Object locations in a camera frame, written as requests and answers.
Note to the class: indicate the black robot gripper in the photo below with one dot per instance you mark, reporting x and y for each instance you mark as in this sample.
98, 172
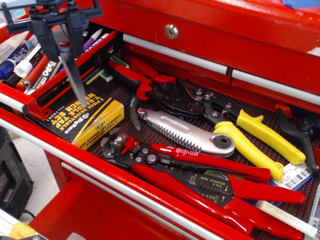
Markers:
43, 14

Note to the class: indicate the red grey handled scissors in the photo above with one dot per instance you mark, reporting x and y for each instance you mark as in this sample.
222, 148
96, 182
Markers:
68, 60

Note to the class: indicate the red marker drawer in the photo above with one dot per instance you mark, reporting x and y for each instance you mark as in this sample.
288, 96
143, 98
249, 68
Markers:
37, 103

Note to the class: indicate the silver round drawer lock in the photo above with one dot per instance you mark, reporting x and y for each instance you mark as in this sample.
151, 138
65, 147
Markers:
171, 32

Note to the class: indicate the purple marker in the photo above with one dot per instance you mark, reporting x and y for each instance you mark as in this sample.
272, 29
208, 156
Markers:
92, 39

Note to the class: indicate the red expo marker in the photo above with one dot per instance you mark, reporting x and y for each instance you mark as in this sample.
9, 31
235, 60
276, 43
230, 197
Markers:
27, 82

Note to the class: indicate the white capped black marker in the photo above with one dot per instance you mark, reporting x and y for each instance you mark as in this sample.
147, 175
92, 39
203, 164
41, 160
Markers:
25, 66

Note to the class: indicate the blue capped expo marker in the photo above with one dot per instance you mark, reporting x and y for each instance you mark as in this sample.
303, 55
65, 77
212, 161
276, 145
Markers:
7, 67

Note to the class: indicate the green white eraser block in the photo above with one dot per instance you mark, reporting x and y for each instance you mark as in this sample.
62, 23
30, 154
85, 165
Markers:
103, 74

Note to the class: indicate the yellow black wrench set box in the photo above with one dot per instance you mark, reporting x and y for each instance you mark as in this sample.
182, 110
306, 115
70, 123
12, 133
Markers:
79, 125

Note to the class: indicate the red black crimping tool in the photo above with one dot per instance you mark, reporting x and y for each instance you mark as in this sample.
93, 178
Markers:
148, 84

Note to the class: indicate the black electronic box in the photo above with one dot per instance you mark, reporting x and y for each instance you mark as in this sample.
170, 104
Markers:
15, 182

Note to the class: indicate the red tool chest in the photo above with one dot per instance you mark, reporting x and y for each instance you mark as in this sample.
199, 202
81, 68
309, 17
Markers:
266, 47

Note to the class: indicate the silver folding saw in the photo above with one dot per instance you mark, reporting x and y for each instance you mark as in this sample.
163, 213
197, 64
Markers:
188, 135

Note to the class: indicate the black orange clamp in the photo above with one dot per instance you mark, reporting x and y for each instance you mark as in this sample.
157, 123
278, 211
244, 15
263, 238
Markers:
301, 127

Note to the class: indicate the clear plastic tube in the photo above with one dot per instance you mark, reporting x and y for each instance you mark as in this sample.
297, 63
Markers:
310, 229

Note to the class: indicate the red automatic wire stripper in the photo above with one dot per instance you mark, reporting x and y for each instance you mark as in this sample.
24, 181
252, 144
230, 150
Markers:
125, 151

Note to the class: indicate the yellow handled tin snips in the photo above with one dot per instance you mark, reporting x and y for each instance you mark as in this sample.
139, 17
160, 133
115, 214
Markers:
226, 119

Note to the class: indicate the red handled wire stripper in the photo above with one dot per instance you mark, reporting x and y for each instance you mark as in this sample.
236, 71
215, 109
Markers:
225, 199

